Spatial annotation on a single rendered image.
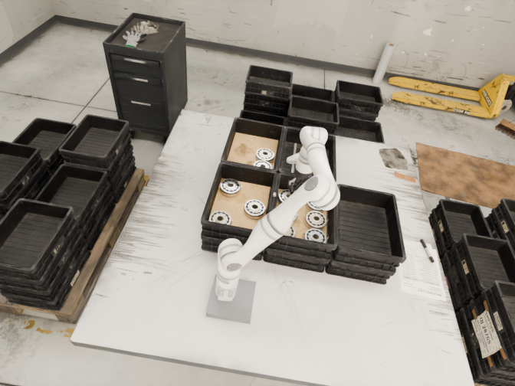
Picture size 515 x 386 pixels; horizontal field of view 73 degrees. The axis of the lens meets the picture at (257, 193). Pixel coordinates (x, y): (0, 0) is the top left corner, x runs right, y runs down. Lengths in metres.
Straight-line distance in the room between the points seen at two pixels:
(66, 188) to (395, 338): 2.07
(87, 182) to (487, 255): 2.65
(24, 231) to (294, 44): 3.70
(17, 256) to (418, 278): 2.00
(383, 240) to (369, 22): 3.37
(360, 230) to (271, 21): 3.41
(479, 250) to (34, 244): 2.66
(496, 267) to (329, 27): 3.23
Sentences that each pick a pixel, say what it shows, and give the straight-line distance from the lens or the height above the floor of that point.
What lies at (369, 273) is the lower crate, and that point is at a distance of 1.73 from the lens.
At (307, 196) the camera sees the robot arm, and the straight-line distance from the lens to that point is 1.11.
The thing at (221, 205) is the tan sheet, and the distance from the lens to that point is 1.71.
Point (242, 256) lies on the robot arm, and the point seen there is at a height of 1.07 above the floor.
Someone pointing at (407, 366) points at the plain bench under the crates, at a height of 0.70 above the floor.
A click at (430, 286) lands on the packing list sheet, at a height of 0.70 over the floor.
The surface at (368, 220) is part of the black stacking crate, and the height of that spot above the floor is 0.83.
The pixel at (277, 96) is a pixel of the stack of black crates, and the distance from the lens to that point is 3.18.
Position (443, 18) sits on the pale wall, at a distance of 4.93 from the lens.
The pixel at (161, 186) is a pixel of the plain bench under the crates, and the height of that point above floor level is 0.70.
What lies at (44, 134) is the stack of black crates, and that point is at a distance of 3.02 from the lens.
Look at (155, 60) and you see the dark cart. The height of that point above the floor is 0.82.
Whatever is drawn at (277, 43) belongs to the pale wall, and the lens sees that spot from 4.81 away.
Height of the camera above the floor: 2.13
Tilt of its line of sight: 47 degrees down
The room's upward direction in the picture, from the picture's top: 10 degrees clockwise
